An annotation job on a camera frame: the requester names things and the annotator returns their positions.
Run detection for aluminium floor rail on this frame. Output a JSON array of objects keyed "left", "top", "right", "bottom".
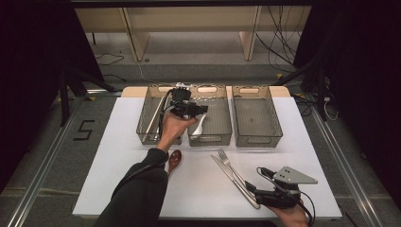
[
  {"left": 310, "top": 107, "right": 384, "bottom": 227},
  {"left": 6, "top": 89, "right": 122, "bottom": 227}
]

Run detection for smoky transparent plastic bin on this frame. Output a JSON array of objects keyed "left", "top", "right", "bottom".
[
  {"left": 135, "top": 83, "right": 185, "bottom": 146},
  {"left": 186, "top": 83, "right": 234, "bottom": 148},
  {"left": 231, "top": 84, "right": 284, "bottom": 148}
]

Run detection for beige wooden shelf unit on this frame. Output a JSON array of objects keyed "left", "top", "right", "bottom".
[{"left": 75, "top": 6, "right": 313, "bottom": 62}]

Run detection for person's left hand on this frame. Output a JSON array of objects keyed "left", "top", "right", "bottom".
[{"left": 156, "top": 111, "right": 199, "bottom": 153}]

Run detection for white cable with plug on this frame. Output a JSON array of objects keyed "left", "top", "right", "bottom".
[{"left": 323, "top": 96, "right": 340, "bottom": 122}]

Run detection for black tripod stand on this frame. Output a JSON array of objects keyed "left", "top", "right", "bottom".
[
  {"left": 58, "top": 67, "right": 118, "bottom": 128},
  {"left": 272, "top": 58, "right": 329, "bottom": 122}
]

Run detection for person's right hand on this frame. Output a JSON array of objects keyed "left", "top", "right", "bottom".
[{"left": 269, "top": 201, "right": 308, "bottom": 227}]

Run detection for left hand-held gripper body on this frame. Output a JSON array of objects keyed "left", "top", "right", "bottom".
[{"left": 169, "top": 82, "right": 202, "bottom": 119}]

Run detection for silver metal knife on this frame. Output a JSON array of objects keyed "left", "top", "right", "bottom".
[{"left": 210, "top": 154, "right": 262, "bottom": 211}]

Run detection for hanging black cables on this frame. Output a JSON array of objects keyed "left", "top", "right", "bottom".
[{"left": 254, "top": 6, "right": 305, "bottom": 74}]

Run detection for white chopstick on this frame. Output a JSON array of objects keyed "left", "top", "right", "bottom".
[
  {"left": 153, "top": 116, "right": 163, "bottom": 142},
  {"left": 143, "top": 94, "right": 167, "bottom": 143}
]

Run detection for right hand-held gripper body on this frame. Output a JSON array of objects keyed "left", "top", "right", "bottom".
[{"left": 254, "top": 166, "right": 319, "bottom": 210}]

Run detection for white floor cable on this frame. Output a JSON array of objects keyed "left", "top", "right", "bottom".
[{"left": 136, "top": 61, "right": 160, "bottom": 85}]

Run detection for brown wooden spoon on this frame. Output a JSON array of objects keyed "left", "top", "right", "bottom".
[{"left": 166, "top": 149, "right": 183, "bottom": 178}]

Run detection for white table cover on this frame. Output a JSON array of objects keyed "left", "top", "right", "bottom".
[{"left": 72, "top": 96, "right": 343, "bottom": 220}]

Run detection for silver metal fork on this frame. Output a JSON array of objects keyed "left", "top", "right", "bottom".
[{"left": 218, "top": 148, "right": 251, "bottom": 191}]

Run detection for dark curtain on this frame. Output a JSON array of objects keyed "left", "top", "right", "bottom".
[
  {"left": 292, "top": 0, "right": 401, "bottom": 207},
  {"left": 0, "top": 0, "right": 106, "bottom": 193}
]

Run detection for black floor cable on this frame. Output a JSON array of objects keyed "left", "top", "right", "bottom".
[{"left": 94, "top": 51, "right": 128, "bottom": 83}]

